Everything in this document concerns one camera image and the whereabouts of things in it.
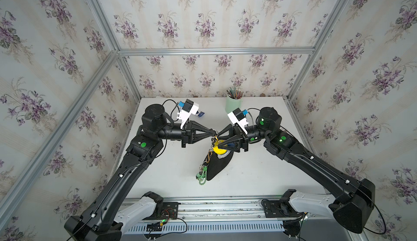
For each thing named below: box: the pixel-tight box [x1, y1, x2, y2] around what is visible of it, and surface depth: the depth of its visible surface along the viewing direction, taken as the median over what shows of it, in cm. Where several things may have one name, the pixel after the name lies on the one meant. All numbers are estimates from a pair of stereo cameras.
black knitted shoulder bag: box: [203, 151, 235, 181], surface depth 66 cm
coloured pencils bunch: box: [226, 86, 244, 100], surface depth 106 cm
